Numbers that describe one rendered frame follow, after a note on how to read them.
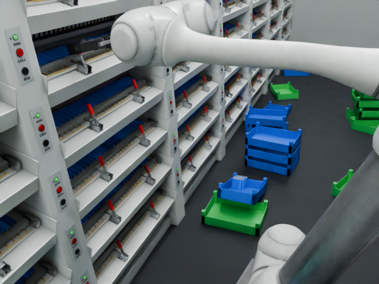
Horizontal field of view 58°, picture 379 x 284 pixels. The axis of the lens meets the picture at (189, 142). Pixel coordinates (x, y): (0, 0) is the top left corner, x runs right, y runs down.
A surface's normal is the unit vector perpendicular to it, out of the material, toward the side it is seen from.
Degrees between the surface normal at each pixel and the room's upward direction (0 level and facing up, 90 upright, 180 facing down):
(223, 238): 0
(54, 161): 90
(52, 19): 109
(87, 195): 19
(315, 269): 81
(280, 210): 0
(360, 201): 74
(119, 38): 88
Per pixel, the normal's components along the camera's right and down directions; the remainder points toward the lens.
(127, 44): -0.55, 0.36
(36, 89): 0.92, 0.13
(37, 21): 0.89, 0.40
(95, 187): 0.23, -0.80
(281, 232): 0.03, -0.95
